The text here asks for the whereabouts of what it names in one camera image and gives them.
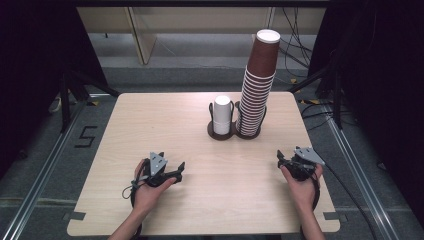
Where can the black double cup holder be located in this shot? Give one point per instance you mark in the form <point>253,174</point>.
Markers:
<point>220,136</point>

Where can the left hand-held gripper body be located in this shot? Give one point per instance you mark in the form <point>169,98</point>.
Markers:
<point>156,165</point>

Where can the stack of brown cups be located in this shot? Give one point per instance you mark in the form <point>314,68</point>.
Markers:
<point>258,83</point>

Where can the black metal stand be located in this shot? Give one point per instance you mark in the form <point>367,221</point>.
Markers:
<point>65,100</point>
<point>337,100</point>

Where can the person's right hand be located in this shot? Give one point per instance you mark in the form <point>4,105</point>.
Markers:
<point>303,193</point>

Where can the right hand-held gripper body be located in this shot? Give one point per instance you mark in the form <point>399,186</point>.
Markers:
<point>306,158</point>

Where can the stack of white cups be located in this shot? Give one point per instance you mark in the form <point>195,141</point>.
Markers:
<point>222,113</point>

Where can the person's left hand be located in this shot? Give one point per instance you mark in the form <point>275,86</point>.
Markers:
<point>146,196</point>

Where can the black curtain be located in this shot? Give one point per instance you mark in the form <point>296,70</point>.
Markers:
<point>30,66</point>
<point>383,83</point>

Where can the black tape strip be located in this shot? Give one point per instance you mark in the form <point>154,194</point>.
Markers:
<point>75,215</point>
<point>335,216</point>

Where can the metal floor rail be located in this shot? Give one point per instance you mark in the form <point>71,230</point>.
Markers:
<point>360,180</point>
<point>40,183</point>

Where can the beige wooden cabinet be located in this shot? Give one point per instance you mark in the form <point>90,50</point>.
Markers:
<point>200,20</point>

